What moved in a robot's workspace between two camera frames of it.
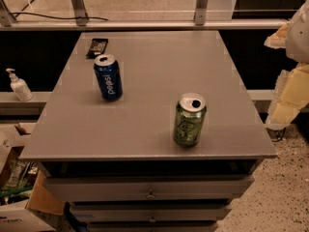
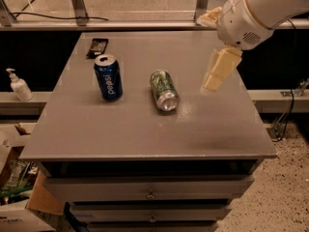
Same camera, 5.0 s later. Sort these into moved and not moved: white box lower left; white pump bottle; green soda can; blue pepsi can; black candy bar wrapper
Moved: green soda can
Not moved: black candy bar wrapper; blue pepsi can; white box lower left; white pump bottle
